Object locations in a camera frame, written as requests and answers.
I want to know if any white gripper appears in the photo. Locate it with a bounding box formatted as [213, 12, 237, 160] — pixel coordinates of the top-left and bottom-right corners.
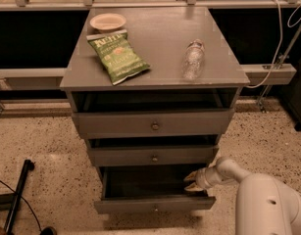
[183, 166, 222, 192]

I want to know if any grey bottom drawer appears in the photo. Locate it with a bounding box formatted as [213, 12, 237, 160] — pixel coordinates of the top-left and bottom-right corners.
[95, 164, 216, 213]

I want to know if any grey drawer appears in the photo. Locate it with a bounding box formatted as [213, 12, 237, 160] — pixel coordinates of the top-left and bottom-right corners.
[95, 164, 216, 213]
[87, 145, 219, 166]
[72, 110, 234, 139]

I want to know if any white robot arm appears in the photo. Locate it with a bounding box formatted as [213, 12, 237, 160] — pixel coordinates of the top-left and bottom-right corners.
[184, 157, 301, 235]

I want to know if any grey wooden drawer cabinet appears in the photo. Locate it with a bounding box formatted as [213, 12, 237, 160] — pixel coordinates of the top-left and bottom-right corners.
[60, 6, 251, 194]

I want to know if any grey middle drawer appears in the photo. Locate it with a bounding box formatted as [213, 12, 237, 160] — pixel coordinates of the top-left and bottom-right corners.
[87, 145, 219, 166]

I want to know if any grey top drawer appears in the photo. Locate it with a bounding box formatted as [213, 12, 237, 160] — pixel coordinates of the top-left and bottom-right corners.
[72, 110, 234, 139]

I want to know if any clear plastic water bottle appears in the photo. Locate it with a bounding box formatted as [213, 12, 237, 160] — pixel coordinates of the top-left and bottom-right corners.
[181, 39, 205, 80]

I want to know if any dark cabinet at right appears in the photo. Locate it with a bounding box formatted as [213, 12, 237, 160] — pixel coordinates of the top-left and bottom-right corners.
[281, 58, 301, 131]

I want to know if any black round foot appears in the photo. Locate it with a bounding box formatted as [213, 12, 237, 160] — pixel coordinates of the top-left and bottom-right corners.
[40, 226, 57, 235]

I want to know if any green chip bag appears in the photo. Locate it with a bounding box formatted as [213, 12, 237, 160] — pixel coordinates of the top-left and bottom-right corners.
[86, 29, 150, 85]

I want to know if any beige paper bowl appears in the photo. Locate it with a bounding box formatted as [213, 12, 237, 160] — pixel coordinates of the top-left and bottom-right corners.
[89, 13, 126, 32]

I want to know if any black stand leg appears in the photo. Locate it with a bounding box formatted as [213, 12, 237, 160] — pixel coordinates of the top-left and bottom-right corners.
[0, 160, 34, 235]

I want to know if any white cable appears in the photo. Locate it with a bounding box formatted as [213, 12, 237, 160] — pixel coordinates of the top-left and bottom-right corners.
[244, 0, 301, 90]

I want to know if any metal railing frame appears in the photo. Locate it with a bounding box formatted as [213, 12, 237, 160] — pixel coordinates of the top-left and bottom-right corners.
[0, 0, 301, 119]

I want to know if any thin black cable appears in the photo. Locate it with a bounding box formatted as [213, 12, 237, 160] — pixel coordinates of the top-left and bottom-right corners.
[0, 175, 43, 232]

